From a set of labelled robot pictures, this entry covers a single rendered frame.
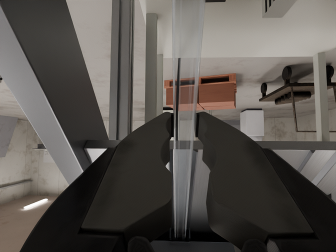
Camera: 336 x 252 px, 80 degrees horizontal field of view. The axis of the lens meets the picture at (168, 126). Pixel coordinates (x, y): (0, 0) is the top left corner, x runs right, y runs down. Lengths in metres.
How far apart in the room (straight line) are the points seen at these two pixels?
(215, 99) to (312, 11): 2.46
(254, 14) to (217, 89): 2.49
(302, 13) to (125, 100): 0.55
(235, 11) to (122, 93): 0.40
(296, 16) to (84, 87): 0.66
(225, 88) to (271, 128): 6.66
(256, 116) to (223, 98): 3.60
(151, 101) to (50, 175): 12.10
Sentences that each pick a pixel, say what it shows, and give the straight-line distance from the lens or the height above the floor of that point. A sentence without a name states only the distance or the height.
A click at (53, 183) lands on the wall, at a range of 12.52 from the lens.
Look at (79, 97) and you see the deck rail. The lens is 0.17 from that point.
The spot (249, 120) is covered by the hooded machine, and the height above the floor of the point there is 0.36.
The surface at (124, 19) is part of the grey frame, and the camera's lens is 0.48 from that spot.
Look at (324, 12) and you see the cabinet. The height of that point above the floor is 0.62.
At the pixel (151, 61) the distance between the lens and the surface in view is 0.58.
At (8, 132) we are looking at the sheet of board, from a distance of 11.17.
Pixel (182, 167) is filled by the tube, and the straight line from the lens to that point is 0.16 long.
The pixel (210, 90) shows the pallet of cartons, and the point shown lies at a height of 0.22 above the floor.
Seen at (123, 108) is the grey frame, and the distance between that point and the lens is 0.42.
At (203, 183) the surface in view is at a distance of 0.20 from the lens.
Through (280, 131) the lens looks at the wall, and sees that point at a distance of 9.74.
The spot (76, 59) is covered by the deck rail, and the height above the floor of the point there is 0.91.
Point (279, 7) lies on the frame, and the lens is 0.60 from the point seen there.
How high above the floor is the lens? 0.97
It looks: 4 degrees down
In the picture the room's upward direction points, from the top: 180 degrees counter-clockwise
